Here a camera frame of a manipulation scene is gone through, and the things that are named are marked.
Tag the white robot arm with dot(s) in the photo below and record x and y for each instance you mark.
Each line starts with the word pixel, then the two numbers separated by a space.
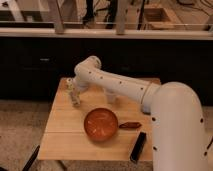
pixel 178 131

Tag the translucent plastic cup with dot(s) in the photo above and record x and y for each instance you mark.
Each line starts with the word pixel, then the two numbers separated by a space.
pixel 110 96

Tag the orange bowl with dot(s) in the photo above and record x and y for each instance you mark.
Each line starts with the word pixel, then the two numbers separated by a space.
pixel 100 124

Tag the wooden table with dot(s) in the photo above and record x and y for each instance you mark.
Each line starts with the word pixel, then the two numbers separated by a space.
pixel 65 140

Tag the blue sponge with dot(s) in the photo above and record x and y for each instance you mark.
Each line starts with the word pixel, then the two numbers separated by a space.
pixel 145 110

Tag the black rectangular bar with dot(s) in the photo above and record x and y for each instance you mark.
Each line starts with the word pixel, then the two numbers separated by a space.
pixel 138 147

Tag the cardboard box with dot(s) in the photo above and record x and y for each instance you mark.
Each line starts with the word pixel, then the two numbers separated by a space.
pixel 161 19

